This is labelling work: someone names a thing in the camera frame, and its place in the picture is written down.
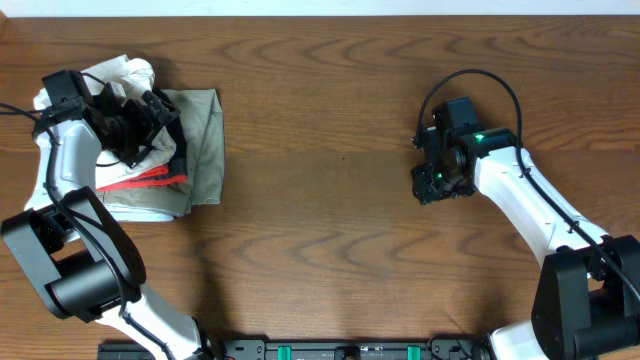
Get white printed t-shirt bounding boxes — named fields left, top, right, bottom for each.
left=32, top=54, right=179, bottom=191

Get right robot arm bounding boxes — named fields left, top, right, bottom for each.
left=411, top=97, right=639, bottom=359

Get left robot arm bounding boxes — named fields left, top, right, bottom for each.
left=1, top=70, right=224, bottom=359

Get dark red-trimmed folded garment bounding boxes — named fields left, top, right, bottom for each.
left=96, top=87, right=187, bottom=192

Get olive folded trousers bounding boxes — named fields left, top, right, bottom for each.
left=98, top=89, right=225, bottom=218

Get light blue folded garment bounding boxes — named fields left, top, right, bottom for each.
left=110, top=209, right=174, bottom=222

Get left black cable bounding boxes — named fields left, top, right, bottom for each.
left=0, top=102, right=176, bottom=360

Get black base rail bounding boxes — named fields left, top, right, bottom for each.
left=97, top=337, right=494, bottom=360

